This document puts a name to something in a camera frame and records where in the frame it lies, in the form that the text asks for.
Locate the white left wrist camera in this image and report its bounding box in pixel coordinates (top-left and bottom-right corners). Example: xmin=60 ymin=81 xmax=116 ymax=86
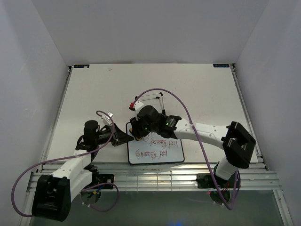
xmin=101 ymin=112 xmax=113 ymax=126

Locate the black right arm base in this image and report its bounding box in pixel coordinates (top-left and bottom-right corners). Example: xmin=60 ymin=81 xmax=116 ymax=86
xmin=196 ymin=173 xmax=227 ymax=188

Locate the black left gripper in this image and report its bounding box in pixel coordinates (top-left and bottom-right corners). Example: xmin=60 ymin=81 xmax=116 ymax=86
xmin=95 ymin=123 xmax=134 ymax=146

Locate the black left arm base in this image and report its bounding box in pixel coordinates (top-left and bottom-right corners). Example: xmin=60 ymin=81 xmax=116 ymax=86
xmin=93 ymin=166 xmax=115 ymax=191

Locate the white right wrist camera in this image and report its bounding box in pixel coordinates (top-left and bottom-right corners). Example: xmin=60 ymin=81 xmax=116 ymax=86
xmin=129 ymin=100 xmax=144 ymax=112

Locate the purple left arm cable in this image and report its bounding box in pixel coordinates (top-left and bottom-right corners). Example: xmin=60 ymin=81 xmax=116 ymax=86
xmin=11 ymin=110 xmax=120 ymax=218

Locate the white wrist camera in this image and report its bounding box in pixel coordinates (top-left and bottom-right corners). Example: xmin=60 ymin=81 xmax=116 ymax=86
xmin=101 ymin=112 xmax=113 ymax=126
xmin=129 ymin=100 xmax=144 ymax=112

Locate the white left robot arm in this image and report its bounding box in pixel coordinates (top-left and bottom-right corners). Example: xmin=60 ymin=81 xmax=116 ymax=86
xmin=32 ymin=120 xmax=134 ymax=222

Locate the blue label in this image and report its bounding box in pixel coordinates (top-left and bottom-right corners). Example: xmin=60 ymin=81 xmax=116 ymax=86
xmin=73 ymin=65 xmax=90 ymax=69
xmin=213 ymin=64 xmax=230 ymax=68

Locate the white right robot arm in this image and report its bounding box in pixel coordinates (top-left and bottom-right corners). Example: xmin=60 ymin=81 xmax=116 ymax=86
xmin=130 ymin=103 xmax=256 ymax=187

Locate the blue label top right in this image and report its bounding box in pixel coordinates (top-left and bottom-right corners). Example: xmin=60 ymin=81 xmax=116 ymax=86
xmin=213 ymin=64 xmax=230 ymax=68

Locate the blue label top left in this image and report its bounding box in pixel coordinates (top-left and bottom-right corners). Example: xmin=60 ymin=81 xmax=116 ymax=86
xmin=73 ymin=65 xmax=90 ymax=69

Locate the black wire whiteboard stand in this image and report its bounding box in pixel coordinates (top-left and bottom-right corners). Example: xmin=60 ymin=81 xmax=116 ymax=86
xmin=135 ymin=92 xmax=166 ymax=115

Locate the small black-framed whiteboard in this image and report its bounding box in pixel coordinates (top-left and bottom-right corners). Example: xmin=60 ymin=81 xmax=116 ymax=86
xmin=127 ymin=132 xmax=185 ymax=165

